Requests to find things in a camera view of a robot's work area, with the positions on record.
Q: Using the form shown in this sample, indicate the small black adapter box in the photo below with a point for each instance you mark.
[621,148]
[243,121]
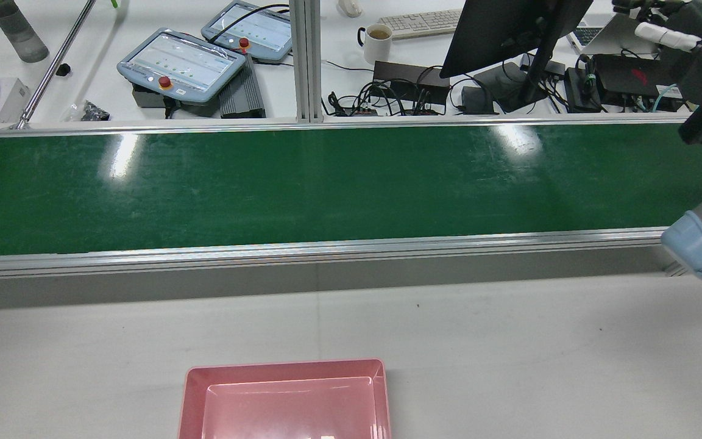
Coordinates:
[479,100]

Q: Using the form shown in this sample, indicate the pink plastic box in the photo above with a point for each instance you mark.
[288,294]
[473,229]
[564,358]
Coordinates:
[290,408]

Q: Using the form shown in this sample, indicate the dark grey metal box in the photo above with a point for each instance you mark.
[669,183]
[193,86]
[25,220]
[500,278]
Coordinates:
[147,96]

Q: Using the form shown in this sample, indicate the black mini computer red logo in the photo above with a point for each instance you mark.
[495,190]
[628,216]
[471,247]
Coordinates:
[625,76]

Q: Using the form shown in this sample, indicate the silver laptop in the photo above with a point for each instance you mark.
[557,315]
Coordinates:
[613,33]

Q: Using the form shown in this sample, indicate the black computer monitor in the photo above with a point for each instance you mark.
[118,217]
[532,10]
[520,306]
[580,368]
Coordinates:
[497,30]

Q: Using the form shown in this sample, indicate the white computer keyboard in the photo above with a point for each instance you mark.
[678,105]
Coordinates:
[418,23]

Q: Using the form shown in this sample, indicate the black power adapter brick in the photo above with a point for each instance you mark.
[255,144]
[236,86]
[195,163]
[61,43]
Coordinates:
[406,72]

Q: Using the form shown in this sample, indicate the white computer mouse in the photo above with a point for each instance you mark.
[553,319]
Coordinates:
[350,7]

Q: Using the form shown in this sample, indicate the grey ribbed metal case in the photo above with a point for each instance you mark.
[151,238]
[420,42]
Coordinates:
[244,91]

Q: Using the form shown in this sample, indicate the large grey teach pendant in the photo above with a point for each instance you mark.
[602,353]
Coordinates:
[180,61]

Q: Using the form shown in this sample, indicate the clear bag with black parts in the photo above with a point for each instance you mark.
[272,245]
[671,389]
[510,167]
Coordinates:
[92,112]

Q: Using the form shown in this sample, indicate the small black knob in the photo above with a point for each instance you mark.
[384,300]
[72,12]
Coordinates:
[64,69]

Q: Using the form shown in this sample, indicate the metal telescopic rod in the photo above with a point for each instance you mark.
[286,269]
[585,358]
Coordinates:
[58,58]

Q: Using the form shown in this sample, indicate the grey water bottle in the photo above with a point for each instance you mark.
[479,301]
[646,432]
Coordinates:
[19,30]

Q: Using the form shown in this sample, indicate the small white carton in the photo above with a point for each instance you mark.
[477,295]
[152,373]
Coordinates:
[13,100]

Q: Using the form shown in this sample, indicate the green conveyor with aluminium frame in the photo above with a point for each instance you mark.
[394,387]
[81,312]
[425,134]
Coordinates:
[351,183]

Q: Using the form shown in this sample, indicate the upright aluminium profile post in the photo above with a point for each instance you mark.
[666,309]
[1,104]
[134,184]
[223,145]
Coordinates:
[306,61]

